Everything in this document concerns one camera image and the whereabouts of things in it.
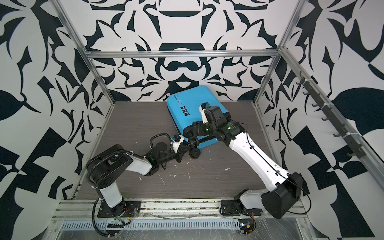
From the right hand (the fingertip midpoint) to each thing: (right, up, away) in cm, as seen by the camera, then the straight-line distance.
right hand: (199, 124), depth 75 cm
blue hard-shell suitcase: (-8, +10, +14) cm, 19 cm away
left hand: (-4, -12, +10) cm, 16 cm away
